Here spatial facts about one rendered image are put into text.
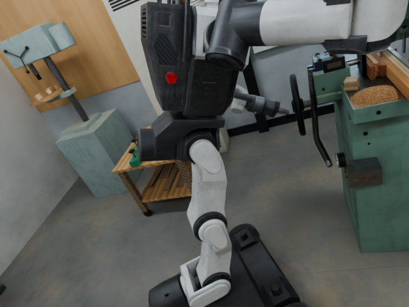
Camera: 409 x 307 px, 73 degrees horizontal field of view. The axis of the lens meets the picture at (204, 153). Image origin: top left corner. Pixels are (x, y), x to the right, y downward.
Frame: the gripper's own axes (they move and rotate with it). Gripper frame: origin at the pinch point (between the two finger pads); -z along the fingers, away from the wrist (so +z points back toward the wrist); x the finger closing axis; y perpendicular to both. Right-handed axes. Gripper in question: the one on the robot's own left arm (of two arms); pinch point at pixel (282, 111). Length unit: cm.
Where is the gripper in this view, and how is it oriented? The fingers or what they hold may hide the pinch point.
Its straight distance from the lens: 148.0
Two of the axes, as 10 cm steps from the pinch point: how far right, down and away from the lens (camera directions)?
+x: 0.1, -2.5, -9.7
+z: -9.6, -2.6, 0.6
